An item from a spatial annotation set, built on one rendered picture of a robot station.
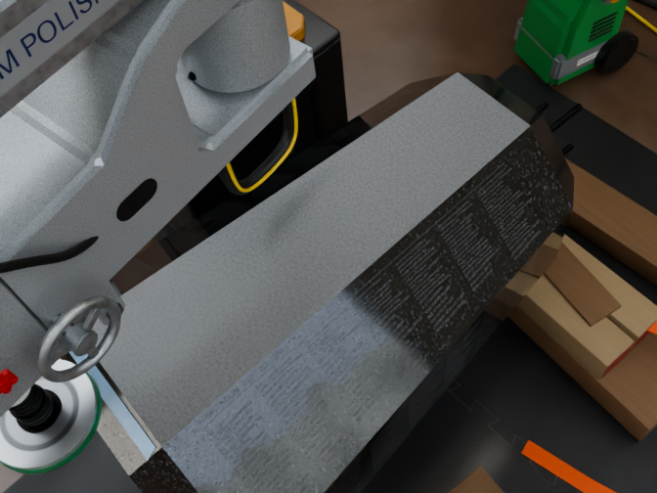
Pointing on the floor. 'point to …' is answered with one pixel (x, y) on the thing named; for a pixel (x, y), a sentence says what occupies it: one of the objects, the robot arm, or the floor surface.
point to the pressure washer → (573, 37)
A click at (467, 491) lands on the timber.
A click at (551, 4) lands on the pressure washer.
